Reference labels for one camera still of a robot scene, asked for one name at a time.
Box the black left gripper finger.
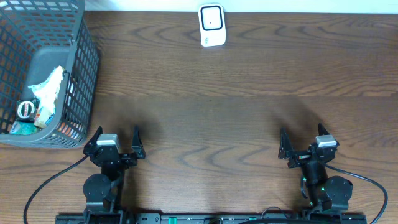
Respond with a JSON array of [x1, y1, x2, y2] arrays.
[[131, 126, 146, 159], [86, 126, 103, 148]]

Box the white yellow snack bag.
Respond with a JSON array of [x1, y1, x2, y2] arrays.
[[28, 65, 65, 129]]

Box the teal Kleenex tissue pack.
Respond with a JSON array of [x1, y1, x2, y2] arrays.
[[9, 121, 41, 135]]

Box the green round-label packet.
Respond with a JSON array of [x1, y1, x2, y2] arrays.
[[16, 98, 40, 123]]

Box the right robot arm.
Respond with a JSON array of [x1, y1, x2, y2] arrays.
[[278, 124, 353, 213]]

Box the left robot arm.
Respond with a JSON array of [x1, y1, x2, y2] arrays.
[[83, 126, 146, 223]]

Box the white barcode scanner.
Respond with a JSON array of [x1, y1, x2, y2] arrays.
[[198, 3, 226, 47]]

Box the grey plastic mesh basket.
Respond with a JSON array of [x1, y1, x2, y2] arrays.
[[1, 0, 100, 149]]

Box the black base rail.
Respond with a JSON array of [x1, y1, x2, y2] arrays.
[[55, 213, 367, 224]]

